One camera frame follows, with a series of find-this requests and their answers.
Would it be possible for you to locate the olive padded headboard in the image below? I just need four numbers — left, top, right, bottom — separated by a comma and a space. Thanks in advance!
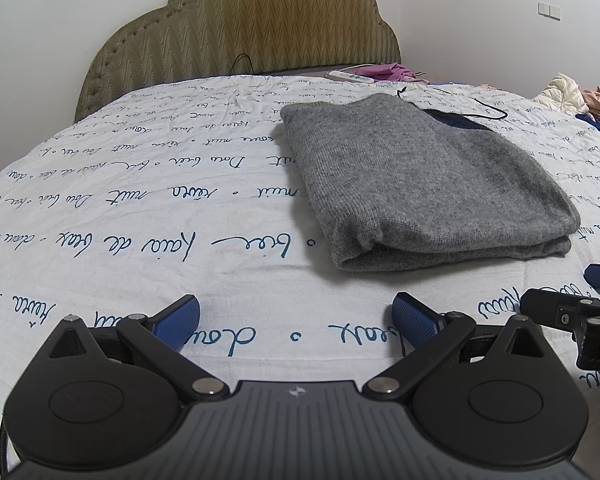
74, 0, 402, 123

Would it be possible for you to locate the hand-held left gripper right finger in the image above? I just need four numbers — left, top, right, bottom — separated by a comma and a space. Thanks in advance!
362, 291, 556, 401

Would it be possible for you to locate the grey sweater with navy sleeves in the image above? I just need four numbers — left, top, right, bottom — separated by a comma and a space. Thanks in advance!
280, 92, 582, 273

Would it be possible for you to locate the black cable at headboard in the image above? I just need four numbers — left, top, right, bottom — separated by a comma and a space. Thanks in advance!
230, 53, 256, 76

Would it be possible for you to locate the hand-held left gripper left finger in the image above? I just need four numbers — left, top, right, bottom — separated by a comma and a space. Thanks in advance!
45, 294, 231, 402

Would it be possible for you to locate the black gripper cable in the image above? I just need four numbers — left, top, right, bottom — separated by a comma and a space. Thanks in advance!
0, 410, 18, 480

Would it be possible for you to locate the white power strip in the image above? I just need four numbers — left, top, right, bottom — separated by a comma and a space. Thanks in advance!
327, 70, 373, 83

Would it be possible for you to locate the white printed bed sheet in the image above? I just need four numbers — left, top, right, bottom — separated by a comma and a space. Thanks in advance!
0, 74, 600, 466

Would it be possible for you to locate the thin black cable loop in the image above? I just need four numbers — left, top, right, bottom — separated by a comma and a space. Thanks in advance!
396, 85, 508, 122

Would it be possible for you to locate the purple cloth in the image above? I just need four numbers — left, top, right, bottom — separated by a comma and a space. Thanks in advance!
362, 62, 421, 83

